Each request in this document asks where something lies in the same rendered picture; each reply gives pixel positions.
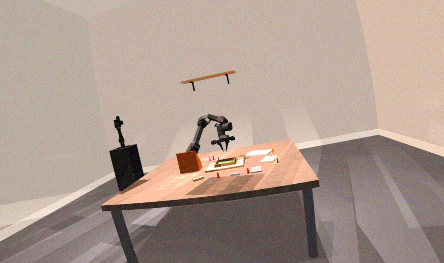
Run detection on white square tile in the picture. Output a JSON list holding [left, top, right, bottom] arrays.
[[260, 156, 277, 162]]

